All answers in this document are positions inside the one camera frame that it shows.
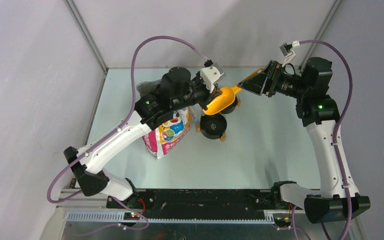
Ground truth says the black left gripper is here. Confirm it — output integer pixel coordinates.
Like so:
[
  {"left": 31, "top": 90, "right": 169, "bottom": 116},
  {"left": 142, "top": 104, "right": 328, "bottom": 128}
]
[{"left": 171, "top": 70, "right": 222, "bottom": 111}]

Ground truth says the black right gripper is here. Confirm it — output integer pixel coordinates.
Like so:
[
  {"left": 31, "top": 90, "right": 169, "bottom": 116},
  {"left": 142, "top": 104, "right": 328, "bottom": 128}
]
[{"left": 238, "top": 60, "right": 309, "bottom": 100}]

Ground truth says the yellow plastic food scoop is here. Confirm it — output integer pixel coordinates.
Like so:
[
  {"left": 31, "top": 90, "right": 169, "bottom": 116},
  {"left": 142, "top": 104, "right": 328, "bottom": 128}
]
[{"left": 202, "top": 67, "right": 264, "bottom": 116}]

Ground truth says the cat food bag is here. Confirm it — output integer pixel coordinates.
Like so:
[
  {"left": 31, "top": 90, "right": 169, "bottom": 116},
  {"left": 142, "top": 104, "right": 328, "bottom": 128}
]
[{"left": 136, "top": 79, "right": 195, "bottom": 159}]

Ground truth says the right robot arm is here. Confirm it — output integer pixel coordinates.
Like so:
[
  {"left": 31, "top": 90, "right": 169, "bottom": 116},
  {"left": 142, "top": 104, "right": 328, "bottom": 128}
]
[{"left": 238, "top": 57, "right": 371, "bottom": 224}]

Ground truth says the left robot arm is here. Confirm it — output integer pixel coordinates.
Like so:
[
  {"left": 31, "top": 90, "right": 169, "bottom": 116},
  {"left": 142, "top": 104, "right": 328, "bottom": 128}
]
[{"left": 63, "top": 65, "right": 225, "bottom": 208}]

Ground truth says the black bowl fishbone print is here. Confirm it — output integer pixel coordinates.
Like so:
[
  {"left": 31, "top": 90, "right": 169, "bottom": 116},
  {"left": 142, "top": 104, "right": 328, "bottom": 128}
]
[{"left": 220, "top": 97, "right": 239, "bottom": 115}]

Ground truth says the black bowl paw print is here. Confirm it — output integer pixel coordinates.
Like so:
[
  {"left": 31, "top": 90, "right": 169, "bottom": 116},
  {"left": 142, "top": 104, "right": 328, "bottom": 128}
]
[{"left": 199, "top": 113, "right": 228, "bottom": 140}]

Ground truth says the perforated metal strip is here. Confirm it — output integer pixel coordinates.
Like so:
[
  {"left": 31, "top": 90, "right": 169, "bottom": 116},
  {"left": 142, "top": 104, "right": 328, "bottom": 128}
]
[{"left": 66, "top": 210, "right": 291, "bottom": 224}]

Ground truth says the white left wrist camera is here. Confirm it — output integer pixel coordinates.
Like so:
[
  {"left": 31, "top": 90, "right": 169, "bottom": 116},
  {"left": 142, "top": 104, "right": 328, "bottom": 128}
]
[{"left": 199, "top": 59, "right": 226, "bottom": 93}]

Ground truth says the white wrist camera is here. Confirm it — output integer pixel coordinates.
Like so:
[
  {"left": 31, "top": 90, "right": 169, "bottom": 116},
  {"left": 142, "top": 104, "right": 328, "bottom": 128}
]
[
  {"left": 199, "top": 59, "right": 226, "bottom": 93},
  {"left": 279, "top": 40, "right": 300, "bottom": 66}
]

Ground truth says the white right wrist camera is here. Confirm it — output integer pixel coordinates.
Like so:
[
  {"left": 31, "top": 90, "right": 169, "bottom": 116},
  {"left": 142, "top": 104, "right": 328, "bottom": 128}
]
[{"left": 279, "top": 40, "right": 300, "bottom": 66}]

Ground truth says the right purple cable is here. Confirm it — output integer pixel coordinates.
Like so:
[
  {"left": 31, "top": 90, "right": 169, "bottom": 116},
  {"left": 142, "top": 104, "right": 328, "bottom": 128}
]
[{"left": 291, "top": 40, "right": 354, "bottom": 240}]

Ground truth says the purple cable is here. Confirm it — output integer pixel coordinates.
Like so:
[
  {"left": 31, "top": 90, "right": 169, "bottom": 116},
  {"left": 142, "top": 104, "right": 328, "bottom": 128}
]
[
  {"left": 291, "top": 40, "right": 354, "bottom": 240},
  {"left": 46, "top": 35, "right": 213, "bottom": 231}
]

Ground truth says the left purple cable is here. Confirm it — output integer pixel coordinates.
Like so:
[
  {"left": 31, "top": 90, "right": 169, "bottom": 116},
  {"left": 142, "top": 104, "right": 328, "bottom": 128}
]
[{"left": 46, "top": 35, "right": 213, "bottom": 231}]

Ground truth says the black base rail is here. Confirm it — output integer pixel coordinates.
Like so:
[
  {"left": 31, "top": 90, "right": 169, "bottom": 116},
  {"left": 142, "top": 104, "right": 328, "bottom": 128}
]
[{"left": 105, "top": 188, "right": 299, "bottom": 220}]

